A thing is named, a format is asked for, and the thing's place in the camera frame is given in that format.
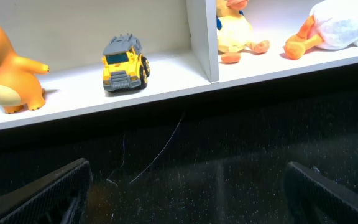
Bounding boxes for grey and yellow toy truck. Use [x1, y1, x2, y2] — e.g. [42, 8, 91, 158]
[101, 33, 151, 93]

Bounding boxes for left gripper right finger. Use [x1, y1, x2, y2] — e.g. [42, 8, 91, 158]
[284, 161, 358, 224]

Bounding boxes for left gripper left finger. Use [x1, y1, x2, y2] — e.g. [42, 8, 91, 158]
[0, 157, 93, 224]

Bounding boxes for orange dinosaur figure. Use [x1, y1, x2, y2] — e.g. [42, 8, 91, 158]
[0, 17, 50, 115]

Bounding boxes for yellow plush duck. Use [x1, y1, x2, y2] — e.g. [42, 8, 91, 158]
[215, 0, 271, 65]

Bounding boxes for white shelf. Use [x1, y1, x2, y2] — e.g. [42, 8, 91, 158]
[0, 0, 358, 135]

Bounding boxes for white plush duck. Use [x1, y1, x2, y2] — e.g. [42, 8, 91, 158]
[283, 0, 358, 61]

